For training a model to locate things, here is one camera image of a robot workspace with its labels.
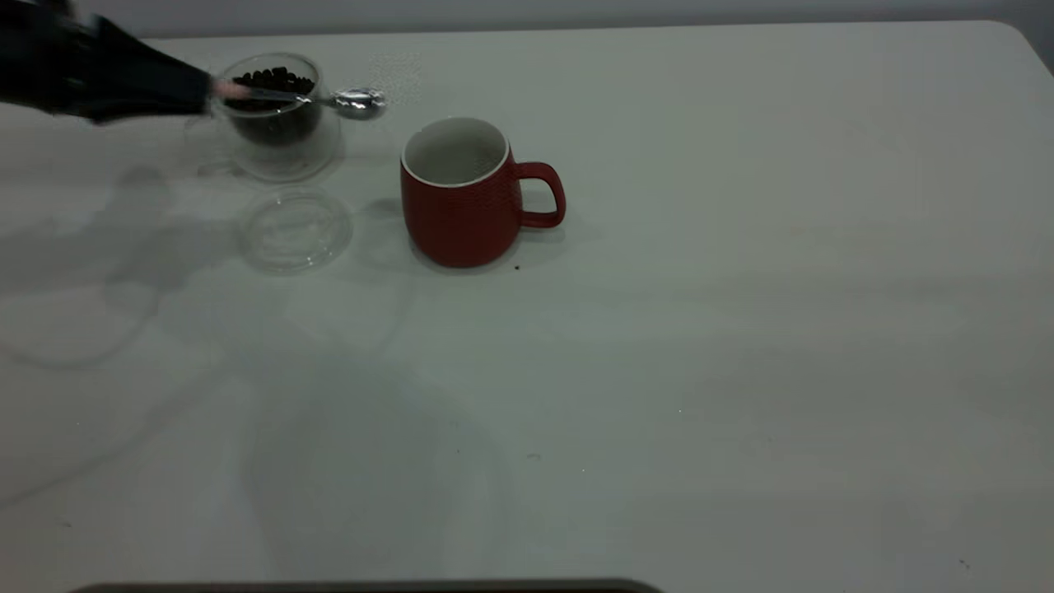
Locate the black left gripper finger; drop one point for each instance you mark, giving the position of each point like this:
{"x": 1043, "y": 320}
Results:
{"x": 156, "y": 100}
{"x": 156, "y": 70}

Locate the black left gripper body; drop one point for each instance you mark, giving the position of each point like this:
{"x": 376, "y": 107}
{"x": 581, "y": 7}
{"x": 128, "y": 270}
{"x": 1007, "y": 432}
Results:
{"x": 49, "y": 70}

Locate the red ceramic mug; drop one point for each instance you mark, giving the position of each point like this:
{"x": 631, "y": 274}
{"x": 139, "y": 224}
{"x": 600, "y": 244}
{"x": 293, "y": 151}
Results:
{"x": 457, "y": 222}

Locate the dark coffee beans pile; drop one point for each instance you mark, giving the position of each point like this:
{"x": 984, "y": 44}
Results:
{"x": 276, "y": 123}

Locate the clear glass cup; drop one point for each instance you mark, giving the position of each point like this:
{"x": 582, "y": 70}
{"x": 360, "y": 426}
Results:
{"x": 313, "y": 152}

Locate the clear glass lid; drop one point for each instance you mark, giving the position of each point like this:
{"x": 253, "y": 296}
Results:
{"x": 295, "y": 232}

